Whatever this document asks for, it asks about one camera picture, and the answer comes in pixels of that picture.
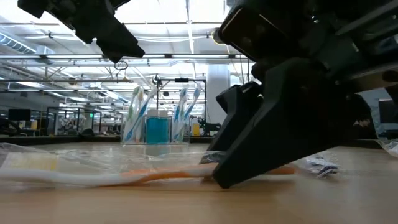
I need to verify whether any green and white toothbrush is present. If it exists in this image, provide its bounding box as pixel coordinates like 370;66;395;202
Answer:
123;85;141;143

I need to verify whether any black cable loop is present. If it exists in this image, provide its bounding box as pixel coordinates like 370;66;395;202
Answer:
113;60;129;72

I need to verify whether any white building column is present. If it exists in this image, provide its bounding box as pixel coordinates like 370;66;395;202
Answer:
206;63;231;125

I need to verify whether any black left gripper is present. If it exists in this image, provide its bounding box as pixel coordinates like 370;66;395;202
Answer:
17;0;146;64

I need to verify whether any teal mouthwash bottle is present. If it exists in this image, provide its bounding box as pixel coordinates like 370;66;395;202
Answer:
157;109;171;144
145;108;159;144

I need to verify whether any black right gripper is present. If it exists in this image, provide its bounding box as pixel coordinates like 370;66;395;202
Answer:
297;0;398;106

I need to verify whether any black ceiling cable reel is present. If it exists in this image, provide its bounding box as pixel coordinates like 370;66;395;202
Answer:
212;27;223;45
151;73;164;89

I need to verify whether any clear plastic wrapper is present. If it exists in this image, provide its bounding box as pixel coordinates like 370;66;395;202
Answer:
374;138;398;159

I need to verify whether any silver ventilation duct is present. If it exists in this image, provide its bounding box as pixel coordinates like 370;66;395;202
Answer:
0;30;47;56

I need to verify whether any black computer monitor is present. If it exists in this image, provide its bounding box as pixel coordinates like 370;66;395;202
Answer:
378;98;398;124
7;108;32;123

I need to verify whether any black aluminium table frame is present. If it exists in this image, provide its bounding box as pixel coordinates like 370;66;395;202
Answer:
0;135;384;149

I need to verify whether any clear acrylic organizer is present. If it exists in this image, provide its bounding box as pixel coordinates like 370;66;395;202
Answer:
120;112;192;145

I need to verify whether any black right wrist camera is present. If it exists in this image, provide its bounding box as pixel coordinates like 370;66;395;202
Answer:
217;0;312;63

